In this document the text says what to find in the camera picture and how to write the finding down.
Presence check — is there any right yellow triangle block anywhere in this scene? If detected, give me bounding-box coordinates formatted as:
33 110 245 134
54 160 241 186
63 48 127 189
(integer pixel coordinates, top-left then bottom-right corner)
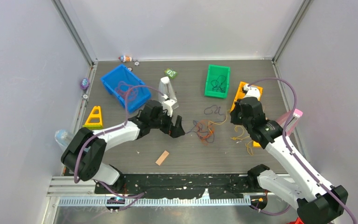
253 141 261 147

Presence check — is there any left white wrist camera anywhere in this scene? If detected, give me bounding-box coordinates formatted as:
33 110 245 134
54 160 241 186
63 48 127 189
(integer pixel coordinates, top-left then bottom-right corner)
162 99 179 117

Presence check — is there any tan wooden stick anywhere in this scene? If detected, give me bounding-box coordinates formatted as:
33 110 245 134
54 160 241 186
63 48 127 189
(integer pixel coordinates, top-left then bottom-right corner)
155 150 169 166

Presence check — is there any yellow triangle block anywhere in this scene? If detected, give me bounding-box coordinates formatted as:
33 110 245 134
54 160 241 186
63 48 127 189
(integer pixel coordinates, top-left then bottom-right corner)
253 141 261 147
82 106 103 130

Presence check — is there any green number tile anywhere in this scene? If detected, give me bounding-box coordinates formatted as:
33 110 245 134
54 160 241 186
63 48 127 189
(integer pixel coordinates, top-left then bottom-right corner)
165 68 178 79

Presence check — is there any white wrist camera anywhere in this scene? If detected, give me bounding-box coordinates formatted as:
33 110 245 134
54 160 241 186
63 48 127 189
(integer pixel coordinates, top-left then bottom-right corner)
162 99 179 117
242 84 261 100

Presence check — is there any orange plastic bin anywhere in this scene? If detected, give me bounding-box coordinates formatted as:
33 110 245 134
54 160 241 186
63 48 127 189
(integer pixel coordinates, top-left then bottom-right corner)
230 82 263 111

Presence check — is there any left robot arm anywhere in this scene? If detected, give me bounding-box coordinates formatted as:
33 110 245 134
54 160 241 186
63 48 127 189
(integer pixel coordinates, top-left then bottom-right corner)
56 99 185 193

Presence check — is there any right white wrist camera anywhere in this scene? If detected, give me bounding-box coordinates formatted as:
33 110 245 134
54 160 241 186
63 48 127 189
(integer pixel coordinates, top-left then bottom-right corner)
242 84 261 100

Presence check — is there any white metronome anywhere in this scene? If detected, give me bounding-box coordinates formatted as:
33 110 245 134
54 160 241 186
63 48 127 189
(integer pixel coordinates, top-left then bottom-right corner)
158 77 179 109

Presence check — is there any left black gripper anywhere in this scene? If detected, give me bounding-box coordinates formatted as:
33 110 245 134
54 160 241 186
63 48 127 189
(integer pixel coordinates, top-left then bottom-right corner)
150 106 184 138

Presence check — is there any left yellow triangle block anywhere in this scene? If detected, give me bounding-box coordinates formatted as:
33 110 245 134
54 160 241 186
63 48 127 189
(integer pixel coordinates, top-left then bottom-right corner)
82 106 103 130

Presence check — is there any red object at corner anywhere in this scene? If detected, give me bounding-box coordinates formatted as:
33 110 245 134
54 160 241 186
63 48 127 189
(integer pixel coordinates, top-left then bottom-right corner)
287 217 304 224

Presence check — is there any small figurine toy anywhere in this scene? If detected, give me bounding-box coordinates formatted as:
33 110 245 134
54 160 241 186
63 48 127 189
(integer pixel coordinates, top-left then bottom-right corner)
118 55 132 63

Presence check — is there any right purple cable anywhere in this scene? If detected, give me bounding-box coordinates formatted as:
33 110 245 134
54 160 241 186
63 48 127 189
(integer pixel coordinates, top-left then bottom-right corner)
247 77 358 224

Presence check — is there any purple small toy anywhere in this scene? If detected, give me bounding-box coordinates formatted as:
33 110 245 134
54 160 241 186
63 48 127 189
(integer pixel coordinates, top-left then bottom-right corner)
80 78 90 91

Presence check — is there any blue plastic bin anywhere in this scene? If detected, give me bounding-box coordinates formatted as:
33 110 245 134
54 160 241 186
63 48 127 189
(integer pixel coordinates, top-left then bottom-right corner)
100 64 151 113

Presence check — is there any pink metronome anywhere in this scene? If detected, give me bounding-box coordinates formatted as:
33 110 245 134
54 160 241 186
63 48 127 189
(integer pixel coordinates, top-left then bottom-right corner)
276 109 303 136

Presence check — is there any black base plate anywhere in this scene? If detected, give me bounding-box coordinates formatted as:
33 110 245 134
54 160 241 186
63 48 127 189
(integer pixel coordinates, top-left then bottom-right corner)
95 173 269 199

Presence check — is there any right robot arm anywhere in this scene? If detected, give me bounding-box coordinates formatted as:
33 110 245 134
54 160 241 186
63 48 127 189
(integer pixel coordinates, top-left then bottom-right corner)
230 97 348 224

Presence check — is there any green plastic bin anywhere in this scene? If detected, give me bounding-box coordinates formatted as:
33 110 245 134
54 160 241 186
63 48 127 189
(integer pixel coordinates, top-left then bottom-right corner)
204 64 231 98

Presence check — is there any blue transparent metronome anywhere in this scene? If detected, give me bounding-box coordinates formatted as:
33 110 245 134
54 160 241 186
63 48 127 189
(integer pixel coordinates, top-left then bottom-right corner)
55 129 75 153

